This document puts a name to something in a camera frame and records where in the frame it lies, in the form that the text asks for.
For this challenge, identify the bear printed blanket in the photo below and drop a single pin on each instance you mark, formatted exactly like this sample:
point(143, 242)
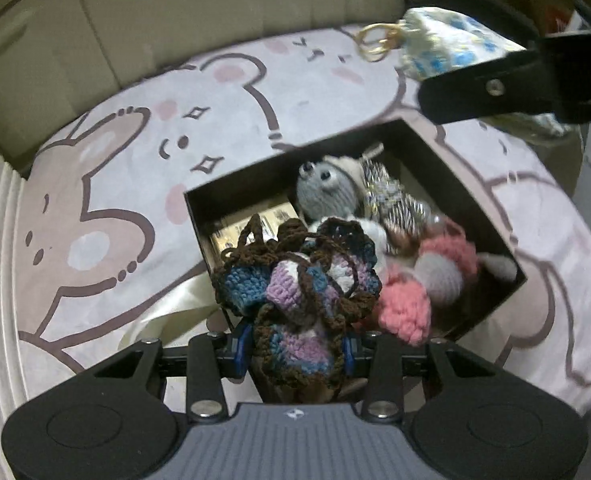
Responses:
point(300, 90)

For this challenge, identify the cream cabinet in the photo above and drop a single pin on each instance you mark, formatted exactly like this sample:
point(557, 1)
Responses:
point(150, 10)

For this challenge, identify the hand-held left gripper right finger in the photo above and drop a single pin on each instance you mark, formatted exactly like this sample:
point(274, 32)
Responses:
point(349, 357)

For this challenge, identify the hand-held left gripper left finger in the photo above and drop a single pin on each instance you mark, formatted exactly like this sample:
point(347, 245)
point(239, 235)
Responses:
point(244, 350)

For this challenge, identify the black box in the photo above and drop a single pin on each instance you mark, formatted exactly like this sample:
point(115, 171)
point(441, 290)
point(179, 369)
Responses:
point(255, 185)

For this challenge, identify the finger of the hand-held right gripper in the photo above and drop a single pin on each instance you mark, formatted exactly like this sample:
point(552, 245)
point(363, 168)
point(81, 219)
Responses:
point(515, 85)

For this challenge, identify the yellow tissue packet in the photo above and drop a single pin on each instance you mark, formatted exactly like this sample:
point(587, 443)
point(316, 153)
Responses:
point(270, 220)

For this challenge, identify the pink crocheted doll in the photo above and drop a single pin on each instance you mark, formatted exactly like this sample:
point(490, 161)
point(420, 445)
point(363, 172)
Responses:
point(440, 270)

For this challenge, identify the blue floral coin purse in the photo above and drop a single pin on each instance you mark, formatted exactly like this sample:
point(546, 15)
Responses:
point(450, 45)

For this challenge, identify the cream ribbon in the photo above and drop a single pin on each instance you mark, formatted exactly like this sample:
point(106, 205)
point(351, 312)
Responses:
point(175, 315)

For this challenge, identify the multicolour crocheted pouch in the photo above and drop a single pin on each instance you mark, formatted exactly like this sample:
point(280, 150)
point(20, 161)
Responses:
point(295, 300)

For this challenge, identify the white ribbed suitcase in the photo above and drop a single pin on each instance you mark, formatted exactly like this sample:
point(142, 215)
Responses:
point(5, 310)

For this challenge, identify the grey knitted mouse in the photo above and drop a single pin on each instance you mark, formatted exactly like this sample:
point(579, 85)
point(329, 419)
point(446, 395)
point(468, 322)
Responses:
point(328, 190)

